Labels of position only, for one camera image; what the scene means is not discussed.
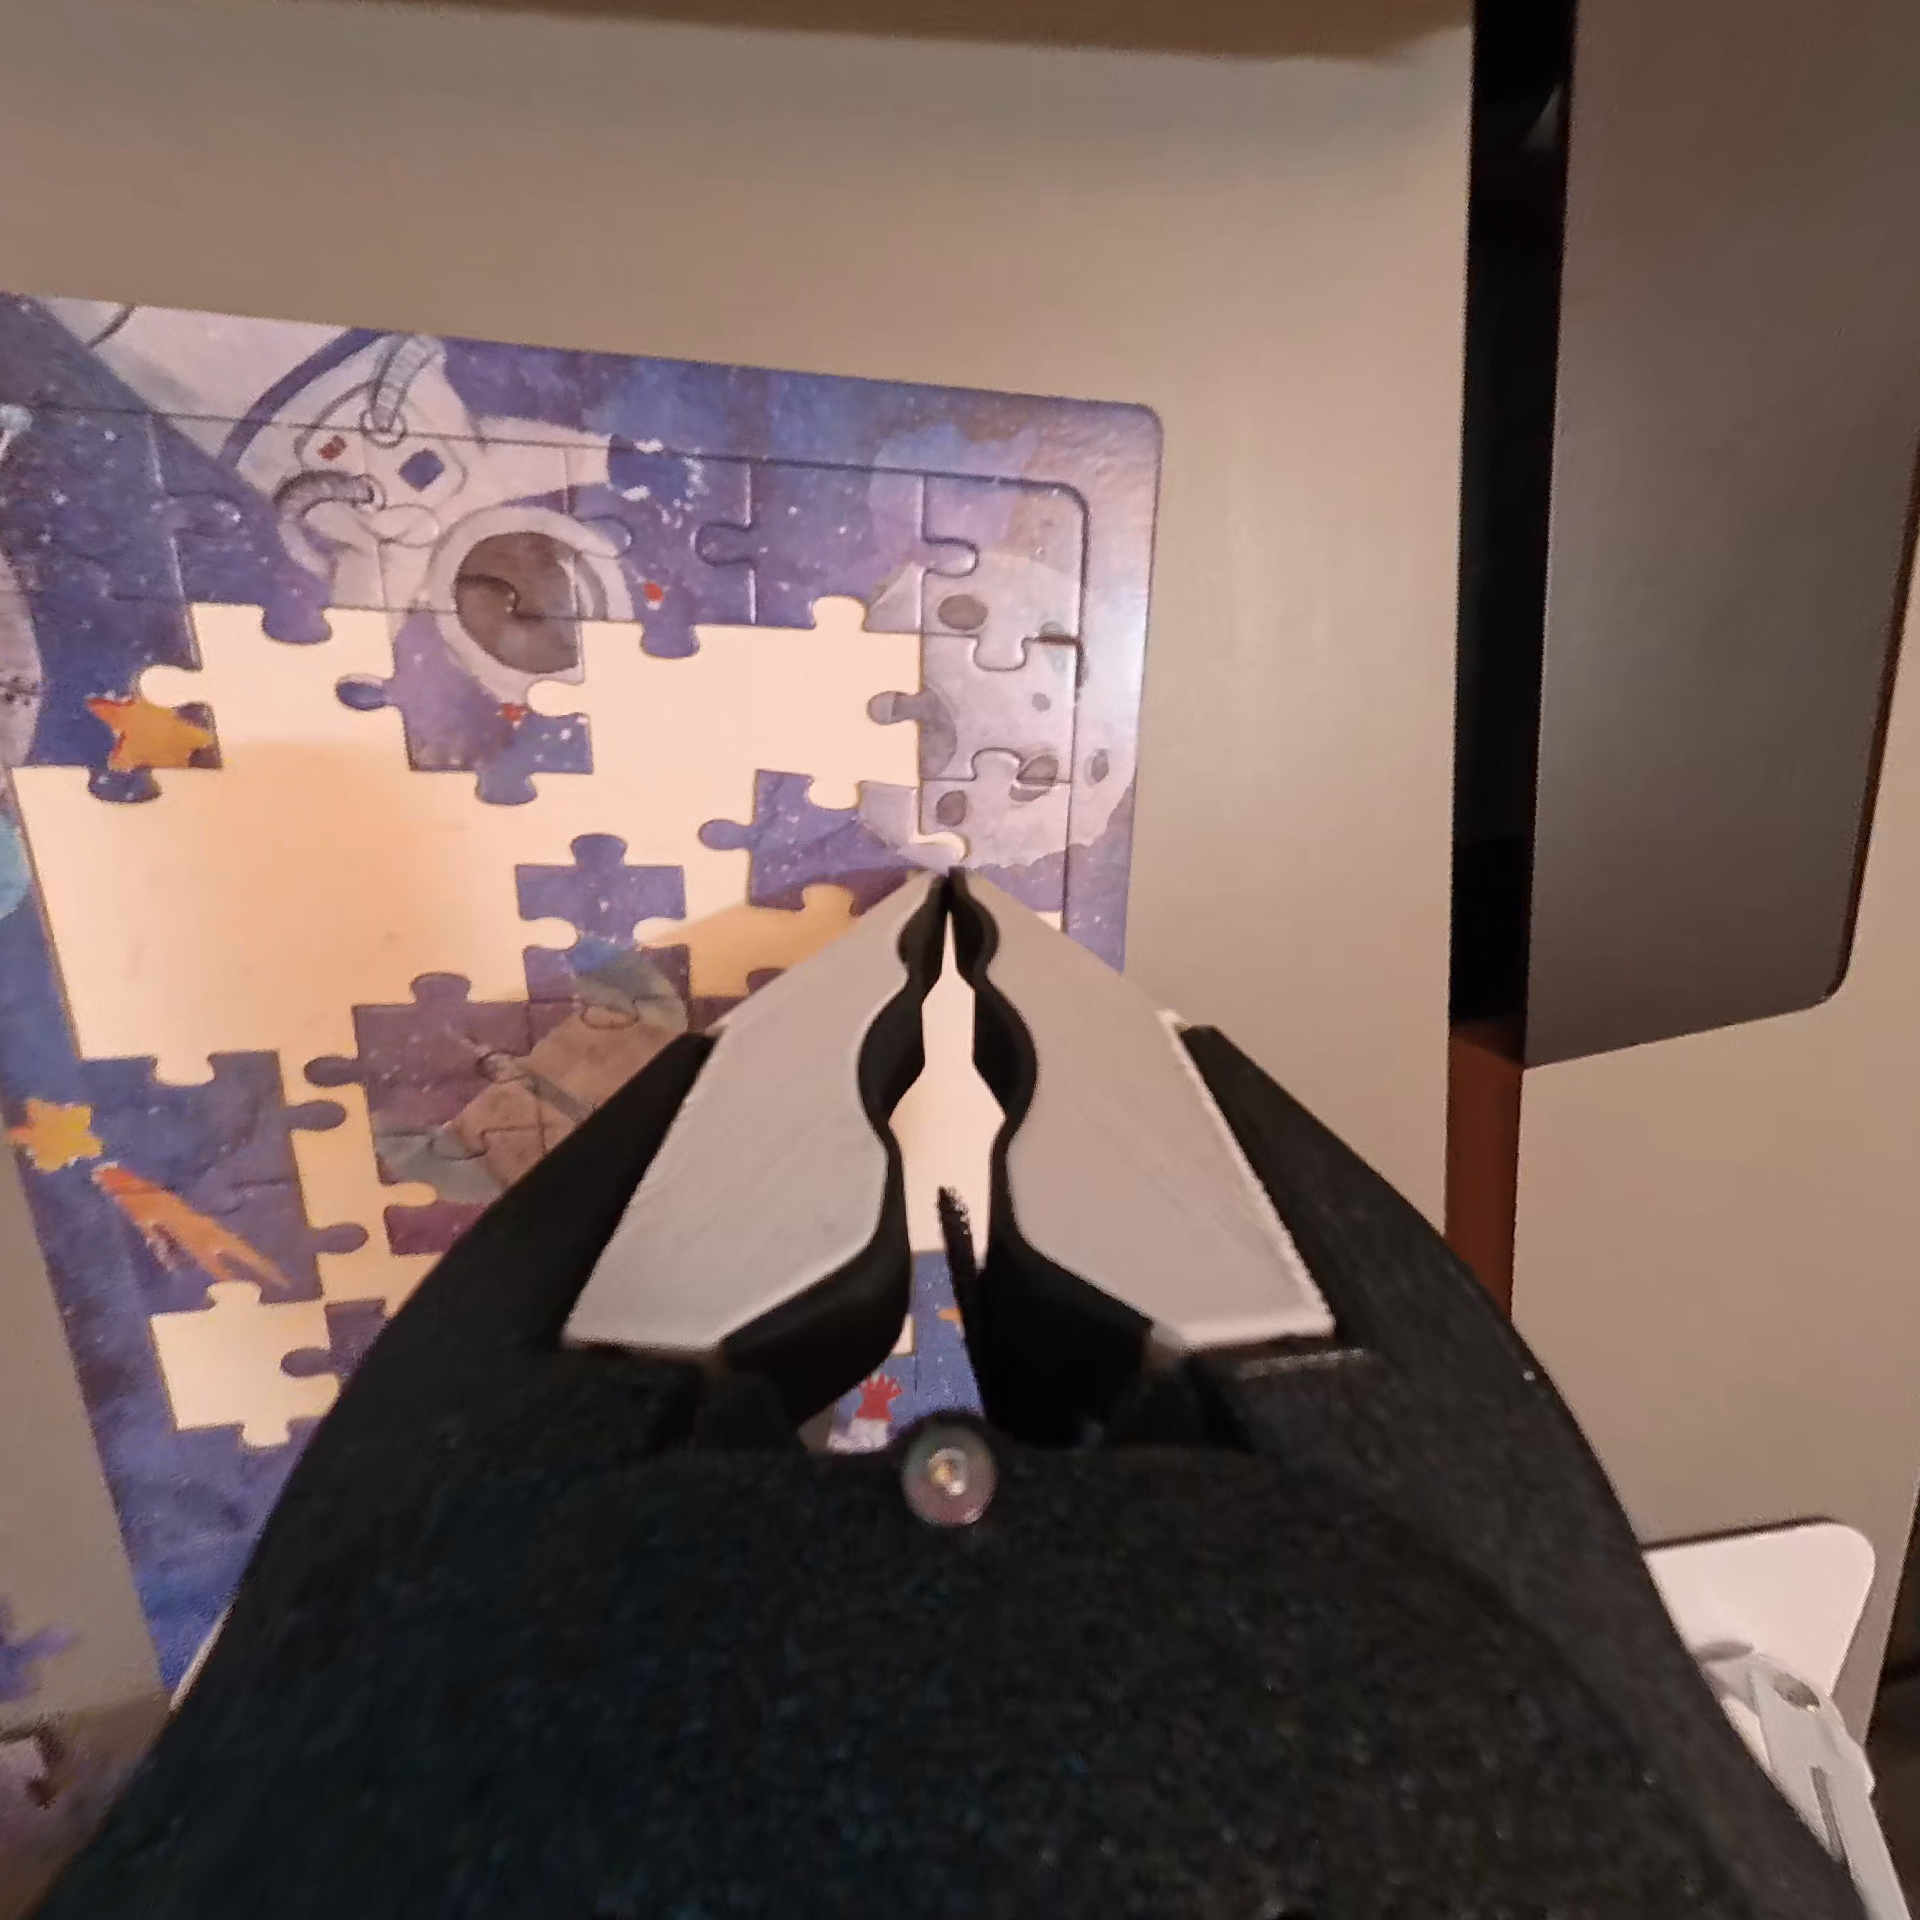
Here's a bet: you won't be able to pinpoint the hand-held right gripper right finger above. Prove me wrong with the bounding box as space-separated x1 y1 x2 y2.
954 870 1336 1455

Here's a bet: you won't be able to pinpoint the blue jigsaw puzzle piece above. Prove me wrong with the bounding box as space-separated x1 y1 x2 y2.
700 770 969 920

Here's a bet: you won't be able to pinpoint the space puzzle board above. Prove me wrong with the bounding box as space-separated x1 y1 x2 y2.
0 293 1163 1697

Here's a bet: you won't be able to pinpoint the puzzle pieces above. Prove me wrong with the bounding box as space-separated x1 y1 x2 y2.
0 1590 83 1824

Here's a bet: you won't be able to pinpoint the wooden frame stand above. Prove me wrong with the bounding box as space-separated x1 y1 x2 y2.
1702 1642 1898 1920

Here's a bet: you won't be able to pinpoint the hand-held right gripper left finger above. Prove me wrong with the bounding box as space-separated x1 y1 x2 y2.
563 870 951 1424

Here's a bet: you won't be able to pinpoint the grey desk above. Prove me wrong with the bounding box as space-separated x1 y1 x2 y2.
0 0 1920 1802

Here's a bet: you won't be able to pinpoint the dark grey flat panel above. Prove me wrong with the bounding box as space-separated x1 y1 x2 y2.
1447 0 1920 1071

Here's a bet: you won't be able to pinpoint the white flat board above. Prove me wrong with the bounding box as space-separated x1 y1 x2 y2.
1642 1519 1880 1713

